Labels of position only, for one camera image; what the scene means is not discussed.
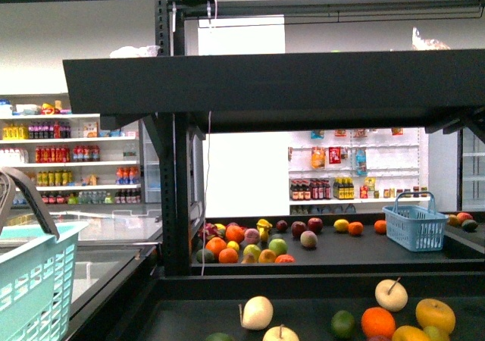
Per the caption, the large teal shopping basket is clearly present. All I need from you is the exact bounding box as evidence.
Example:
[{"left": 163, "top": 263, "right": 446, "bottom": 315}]
[{"left": 1, "top": 221, "right": 88, "bottom": 340}]

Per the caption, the white snack shelf unit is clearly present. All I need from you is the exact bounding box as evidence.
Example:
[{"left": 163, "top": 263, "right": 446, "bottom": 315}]
[{"left": 288, "top": 128, "right": 430, "bottom": 215}]

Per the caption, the yellow lemon on back shelf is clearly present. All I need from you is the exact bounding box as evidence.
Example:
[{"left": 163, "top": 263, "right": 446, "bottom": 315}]
[{"left": 333, "top": 219, "right": 349, "bottom": 233}]

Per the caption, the orange beside back lemon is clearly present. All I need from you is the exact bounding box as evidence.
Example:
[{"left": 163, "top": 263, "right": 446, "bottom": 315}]
[{"left": 348, "top": 221, "right": 364, "bottom": 236}]

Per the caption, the white drinks shelf unit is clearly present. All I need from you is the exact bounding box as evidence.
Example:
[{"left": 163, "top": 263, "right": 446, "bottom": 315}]
[{"left": 1, "top": 94, "right": 142, "bottom": 205}]

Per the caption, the dark red apple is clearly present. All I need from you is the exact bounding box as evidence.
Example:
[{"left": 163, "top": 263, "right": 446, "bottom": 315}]
[{"left": 291, "top": 221, "right": 307, "bottom": 239}]

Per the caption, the green apple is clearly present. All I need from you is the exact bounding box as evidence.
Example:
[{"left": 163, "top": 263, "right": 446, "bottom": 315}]
[{"left": 268, "top": 238, "right": 288, "bottom": 256}]

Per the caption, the pink peach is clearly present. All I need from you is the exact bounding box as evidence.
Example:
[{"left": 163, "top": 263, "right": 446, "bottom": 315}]
[{"left": 300, "top": 230, "right": 318, "bottom": 249}]

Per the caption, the white pear left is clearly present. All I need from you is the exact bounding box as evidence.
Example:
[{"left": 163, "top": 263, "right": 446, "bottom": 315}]
[{"left": 239, "top": 296, "right": 274, "bottom": 330}]

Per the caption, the orange near blue basket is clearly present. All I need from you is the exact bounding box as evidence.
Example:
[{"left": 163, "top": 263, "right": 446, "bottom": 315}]
[{"left": 374, "top": 220, "right": 386, "bottom": 235}]

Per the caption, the glass freezer case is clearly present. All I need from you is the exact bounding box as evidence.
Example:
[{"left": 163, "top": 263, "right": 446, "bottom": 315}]
[{"left": 0, "top": 203, "right": 164, "bottom": 311}]

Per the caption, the white pear bottom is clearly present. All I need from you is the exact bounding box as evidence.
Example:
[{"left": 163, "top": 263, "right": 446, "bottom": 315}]
[{"left": 262, "top": 324, "right": 300, "bottom": 341}]

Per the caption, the small blue basket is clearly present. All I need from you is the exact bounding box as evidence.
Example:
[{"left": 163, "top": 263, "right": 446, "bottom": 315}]
[{"left": 382, "top": 191, "right": 448, "bottom": 252}]

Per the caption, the green lime front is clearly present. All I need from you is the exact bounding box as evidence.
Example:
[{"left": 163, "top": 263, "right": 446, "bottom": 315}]
[{"left": 330, "top": 310, "right": 355, "bottom": 339}]

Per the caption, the white pear with stem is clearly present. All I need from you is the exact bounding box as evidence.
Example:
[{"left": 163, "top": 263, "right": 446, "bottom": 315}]
[{"left": 374, "top": 277, "right": 408, "bottom": 312}]

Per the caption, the orange fruit front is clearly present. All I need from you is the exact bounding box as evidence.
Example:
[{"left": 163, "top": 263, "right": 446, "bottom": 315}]
[{"left": 361, "top": 307, "right": 396, "bottom": 339}]

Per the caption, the yellow apple front right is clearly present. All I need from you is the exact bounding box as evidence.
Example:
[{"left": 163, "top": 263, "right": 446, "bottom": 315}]
[{"left": 415, "top": 299, "right": 456, "bottom": 335}]

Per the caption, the black perforated shelf post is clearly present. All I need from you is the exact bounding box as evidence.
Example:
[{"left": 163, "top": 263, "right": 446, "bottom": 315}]
[{"left": 155, "top": 0, "right": 190, "bottom": 277}]

